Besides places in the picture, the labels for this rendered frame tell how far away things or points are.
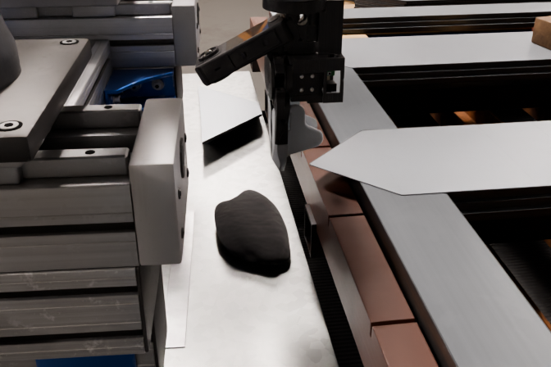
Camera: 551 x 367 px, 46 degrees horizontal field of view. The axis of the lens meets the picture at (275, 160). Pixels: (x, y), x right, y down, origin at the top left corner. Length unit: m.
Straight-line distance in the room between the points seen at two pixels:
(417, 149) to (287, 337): 0.29
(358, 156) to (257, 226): 0.20
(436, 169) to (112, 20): 0.49
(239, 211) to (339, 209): 0.25
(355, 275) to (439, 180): 0.19
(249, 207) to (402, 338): 0.46
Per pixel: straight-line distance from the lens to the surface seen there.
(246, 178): 1.11
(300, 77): 0.72
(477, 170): 0.81
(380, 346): 0.57
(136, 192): 0.49
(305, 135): 0.76
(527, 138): 0.92
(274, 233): 0.91
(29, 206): 0.51
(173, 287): 0.87
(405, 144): 0.86
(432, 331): 0.57
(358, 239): 0.69
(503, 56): 1.27
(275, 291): 0.85
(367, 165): 0.80
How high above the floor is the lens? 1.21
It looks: 27 degrees down
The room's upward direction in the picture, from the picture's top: straight up
